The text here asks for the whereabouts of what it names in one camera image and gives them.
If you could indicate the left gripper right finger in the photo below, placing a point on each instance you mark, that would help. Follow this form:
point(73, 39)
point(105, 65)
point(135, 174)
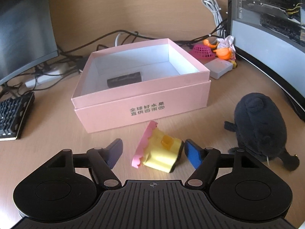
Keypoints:
point(204, 160)

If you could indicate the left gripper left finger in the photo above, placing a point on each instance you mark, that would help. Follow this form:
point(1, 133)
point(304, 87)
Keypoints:
point(101, 163)

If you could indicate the pink yellow cake toy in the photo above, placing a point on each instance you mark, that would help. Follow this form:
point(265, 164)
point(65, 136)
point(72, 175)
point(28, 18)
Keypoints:
point(157, 150)

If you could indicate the black plush toy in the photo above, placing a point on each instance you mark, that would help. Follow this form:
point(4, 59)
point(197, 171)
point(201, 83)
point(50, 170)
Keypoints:
point(260, 130)

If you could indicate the black cylinder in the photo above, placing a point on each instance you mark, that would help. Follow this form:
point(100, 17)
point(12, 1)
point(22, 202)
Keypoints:
point(118, 80)

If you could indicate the white grey adapter block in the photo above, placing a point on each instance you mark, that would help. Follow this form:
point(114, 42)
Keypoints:
point(218, 67)

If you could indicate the pink plastic strainer scoop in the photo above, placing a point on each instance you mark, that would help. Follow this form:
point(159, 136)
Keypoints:
point(202, 52)

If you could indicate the white pink wrapper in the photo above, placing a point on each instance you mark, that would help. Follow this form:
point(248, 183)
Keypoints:
point(227, 42)

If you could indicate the orange plastic toy piece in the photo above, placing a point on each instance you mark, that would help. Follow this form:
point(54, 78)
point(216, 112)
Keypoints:
point(212, 45)

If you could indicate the pink cardboard box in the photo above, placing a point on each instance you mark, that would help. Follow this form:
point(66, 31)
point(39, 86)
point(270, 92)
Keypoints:
point(173, 82)

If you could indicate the white desk power strip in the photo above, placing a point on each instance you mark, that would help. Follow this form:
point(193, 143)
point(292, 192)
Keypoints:
point(43, 78)

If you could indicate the black keyboard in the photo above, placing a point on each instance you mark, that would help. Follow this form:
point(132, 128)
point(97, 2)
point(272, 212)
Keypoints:
point(14, 114)

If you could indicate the black computer monitor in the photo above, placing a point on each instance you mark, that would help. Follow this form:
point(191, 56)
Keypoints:
point(27, 37)

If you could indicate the white glass computer case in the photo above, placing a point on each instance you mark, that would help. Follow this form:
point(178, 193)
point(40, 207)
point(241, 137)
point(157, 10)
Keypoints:
point(270, 35)

